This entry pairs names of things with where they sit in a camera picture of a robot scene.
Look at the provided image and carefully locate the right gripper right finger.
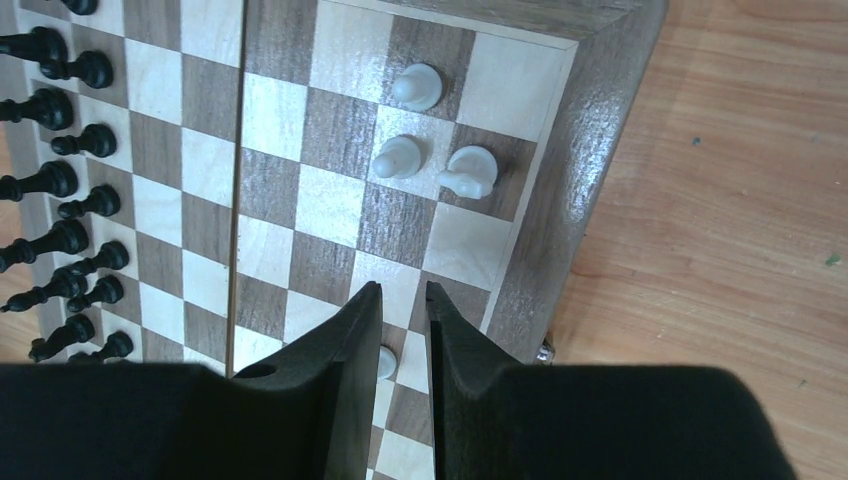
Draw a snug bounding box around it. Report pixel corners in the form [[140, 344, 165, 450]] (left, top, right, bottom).
[[425, 281, 530, 479]]

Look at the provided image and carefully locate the wooden chess board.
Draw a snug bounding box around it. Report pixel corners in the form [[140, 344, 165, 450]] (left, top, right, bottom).
[[0, 0, 670, 480]]

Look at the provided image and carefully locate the black chess pieces row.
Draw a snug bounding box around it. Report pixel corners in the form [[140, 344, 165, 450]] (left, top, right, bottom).
[[1, 25, 130, 363]]

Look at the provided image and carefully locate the white knight chess piece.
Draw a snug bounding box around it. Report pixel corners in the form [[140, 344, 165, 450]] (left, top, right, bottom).
[[437, 146, 498, 200]]

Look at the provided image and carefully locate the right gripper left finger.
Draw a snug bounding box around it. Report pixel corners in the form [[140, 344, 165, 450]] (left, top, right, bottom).
[[235, 281, 382, 479]]

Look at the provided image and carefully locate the white pawn chess piece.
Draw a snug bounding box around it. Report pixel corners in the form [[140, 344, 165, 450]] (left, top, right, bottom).
[[371, 136, 423, 179], [391, 63, 443, 112], [377, 345, 398, 380]]

